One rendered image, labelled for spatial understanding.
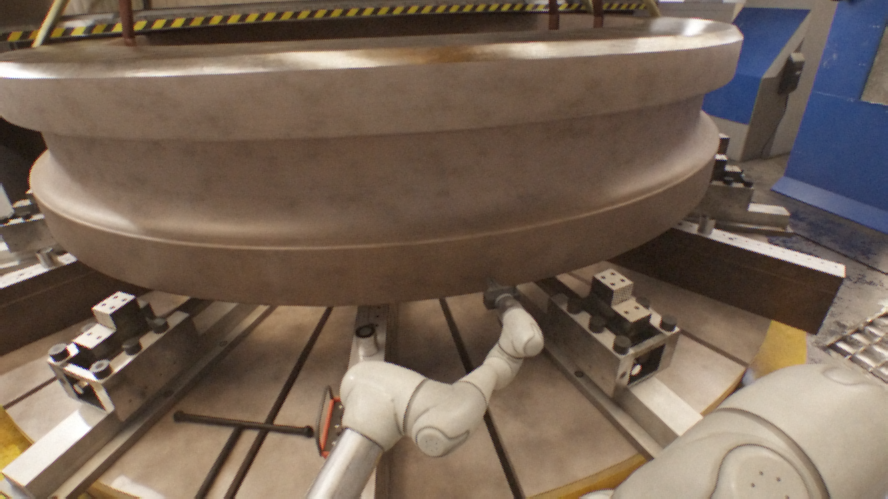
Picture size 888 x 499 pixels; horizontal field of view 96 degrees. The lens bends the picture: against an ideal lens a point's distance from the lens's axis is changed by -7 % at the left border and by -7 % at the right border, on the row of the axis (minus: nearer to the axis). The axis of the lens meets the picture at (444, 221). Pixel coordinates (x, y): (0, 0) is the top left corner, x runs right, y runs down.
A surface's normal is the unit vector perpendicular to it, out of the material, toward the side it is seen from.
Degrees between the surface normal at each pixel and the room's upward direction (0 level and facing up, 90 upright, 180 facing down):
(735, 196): 90
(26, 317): 90
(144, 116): 90
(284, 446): 0
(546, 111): 90
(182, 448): 0
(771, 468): 26
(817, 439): 19
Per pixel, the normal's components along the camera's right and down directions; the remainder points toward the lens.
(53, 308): 0.75, 0.29
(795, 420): -0.16, -0.83
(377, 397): -0.19, -0.63
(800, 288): -0.66, 0.36
